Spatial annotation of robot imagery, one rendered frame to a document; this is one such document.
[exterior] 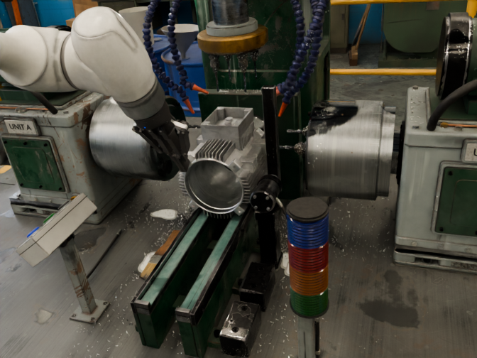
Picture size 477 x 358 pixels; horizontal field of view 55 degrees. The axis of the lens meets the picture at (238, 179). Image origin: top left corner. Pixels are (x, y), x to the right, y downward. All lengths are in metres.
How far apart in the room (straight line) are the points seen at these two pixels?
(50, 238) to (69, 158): 0.46
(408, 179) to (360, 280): 0.27
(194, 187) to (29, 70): 0.52
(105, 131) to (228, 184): 0.37
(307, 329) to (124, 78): 0.52
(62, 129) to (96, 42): 0.62
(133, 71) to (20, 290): 0.73
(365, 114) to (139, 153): 0.60
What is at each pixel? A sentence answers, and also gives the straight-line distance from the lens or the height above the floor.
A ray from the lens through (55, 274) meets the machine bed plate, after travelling 1.34.
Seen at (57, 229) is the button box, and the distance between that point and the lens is 1.00.
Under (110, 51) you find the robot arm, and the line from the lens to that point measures 0.78.
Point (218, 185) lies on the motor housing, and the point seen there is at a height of 0.95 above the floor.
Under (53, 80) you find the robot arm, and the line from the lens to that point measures 0.87.
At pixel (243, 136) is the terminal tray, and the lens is 1.15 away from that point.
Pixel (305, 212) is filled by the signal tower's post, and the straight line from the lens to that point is 0.64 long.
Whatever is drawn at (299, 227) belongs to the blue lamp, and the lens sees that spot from 0.64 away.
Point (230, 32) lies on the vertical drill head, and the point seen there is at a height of 1.35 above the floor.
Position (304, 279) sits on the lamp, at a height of 1.11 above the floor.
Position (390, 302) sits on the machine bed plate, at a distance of 1.11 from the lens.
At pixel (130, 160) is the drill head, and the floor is 1.03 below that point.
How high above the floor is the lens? 1.58
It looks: 30 degrees down
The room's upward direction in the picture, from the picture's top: 6 degrees counter-clockwise
